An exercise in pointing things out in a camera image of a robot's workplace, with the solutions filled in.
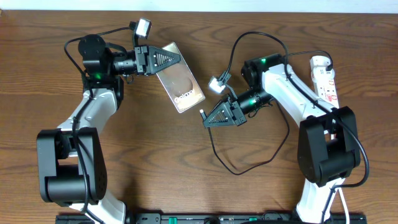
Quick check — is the black charger cable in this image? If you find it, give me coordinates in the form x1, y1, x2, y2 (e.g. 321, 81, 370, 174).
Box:
200, 50, 334, 176

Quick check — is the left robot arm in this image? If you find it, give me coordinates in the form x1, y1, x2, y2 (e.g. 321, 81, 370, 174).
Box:
36, 34, 182, 223

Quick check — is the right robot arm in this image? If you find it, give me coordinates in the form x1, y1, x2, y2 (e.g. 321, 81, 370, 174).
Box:
200, 51, 361, 223

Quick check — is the white charger plug adapter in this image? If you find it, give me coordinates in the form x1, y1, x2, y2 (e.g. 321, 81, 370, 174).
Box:
310, 55, 333, 71

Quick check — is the white power strip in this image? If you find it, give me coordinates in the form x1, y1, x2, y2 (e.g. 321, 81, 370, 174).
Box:
311, 67, 340, 108

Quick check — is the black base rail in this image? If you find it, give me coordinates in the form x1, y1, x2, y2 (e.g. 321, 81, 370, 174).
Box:
55, 212, 368, 224

